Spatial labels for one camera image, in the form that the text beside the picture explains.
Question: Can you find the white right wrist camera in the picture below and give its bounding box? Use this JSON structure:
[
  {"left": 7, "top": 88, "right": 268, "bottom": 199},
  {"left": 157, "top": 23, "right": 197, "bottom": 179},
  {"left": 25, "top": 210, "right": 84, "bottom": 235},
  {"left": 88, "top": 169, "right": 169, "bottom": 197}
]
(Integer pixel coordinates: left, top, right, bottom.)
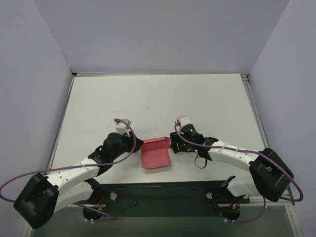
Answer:
[{"left": 175, "top": 116, "right": 191, "bottom": 130}]

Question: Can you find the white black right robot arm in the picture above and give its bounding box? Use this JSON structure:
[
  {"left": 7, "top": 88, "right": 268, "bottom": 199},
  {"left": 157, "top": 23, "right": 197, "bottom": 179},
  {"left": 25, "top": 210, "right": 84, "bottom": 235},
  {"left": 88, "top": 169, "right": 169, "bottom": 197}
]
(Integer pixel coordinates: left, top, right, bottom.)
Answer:
[{"left": 170, "top": 124, "right": 294, "bottom": 202}]

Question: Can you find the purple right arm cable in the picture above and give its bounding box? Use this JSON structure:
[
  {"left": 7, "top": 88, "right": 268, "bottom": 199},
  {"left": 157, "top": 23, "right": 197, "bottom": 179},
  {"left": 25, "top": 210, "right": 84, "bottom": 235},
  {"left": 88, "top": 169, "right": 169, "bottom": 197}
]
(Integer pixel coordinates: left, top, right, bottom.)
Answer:
[{"left": 174, "top": 122, "right": 304, "bottom": 202}]

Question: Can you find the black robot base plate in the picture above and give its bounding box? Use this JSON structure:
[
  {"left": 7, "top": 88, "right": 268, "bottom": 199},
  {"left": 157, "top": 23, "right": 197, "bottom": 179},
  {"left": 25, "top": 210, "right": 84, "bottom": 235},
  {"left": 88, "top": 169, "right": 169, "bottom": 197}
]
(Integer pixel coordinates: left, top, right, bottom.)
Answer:
[{"left": 80, "top": 181, "right": 250, "bottom": 218}]

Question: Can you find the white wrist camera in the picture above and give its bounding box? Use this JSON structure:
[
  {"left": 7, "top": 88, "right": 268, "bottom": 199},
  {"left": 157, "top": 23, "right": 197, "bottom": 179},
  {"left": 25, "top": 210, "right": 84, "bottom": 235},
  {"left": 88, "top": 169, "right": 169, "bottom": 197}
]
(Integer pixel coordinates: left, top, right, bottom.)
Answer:
[
  {"left": 175, "top": 116, "right": 191, "bottom": 130},
  {"left": 114, "top": 119, "right": 131, "bottom": 137}
]

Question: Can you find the aluminium table frame rail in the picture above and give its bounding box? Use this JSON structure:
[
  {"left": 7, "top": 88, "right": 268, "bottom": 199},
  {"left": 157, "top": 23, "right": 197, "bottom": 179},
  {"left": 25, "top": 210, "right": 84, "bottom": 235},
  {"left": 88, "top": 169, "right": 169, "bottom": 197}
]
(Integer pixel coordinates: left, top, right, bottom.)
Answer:
[{"left": 240, "top": 73, "right": 279, "bottom": 183}]

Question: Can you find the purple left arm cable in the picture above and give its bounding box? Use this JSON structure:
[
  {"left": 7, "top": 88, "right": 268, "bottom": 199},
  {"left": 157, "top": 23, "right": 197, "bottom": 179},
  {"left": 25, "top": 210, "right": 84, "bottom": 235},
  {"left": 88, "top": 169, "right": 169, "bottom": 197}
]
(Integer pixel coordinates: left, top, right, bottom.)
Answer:
[{"left": 0, "top": 119, "right": 138, "bottom": 203}]

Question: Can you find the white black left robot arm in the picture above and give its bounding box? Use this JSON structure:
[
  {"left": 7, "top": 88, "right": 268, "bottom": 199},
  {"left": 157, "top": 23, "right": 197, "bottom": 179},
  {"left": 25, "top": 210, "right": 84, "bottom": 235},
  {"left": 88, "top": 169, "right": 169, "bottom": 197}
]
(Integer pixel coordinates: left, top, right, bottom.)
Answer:
[{"left": 13, "top": 132, "right": 144, "bottom": 229}]

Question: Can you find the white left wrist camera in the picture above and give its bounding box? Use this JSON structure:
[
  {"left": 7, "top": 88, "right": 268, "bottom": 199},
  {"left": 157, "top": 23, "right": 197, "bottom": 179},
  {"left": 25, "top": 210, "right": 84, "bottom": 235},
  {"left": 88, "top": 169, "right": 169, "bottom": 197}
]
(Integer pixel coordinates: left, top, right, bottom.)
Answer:
[{"left": 114, "top": 119, "right": 131, "bottom": 137}]

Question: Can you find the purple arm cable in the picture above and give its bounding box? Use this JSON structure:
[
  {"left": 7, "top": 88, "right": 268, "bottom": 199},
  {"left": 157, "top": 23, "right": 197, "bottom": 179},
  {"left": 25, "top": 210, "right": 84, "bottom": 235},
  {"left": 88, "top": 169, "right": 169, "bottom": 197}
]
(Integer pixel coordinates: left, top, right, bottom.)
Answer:
[
  {"left": 174, "top": 122, "right": 304, "bottom": 202},
  {"left": 0, "top": 119, "right": 138, "bottom": 203}
]

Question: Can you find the pink paper box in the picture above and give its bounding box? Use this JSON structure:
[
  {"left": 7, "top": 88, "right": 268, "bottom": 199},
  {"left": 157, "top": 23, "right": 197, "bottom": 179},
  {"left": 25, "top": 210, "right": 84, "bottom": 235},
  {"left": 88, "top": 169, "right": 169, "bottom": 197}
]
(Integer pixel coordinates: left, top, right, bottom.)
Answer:
[{"left": 140, "top": 137, "right": 171, "bottom": 169}]

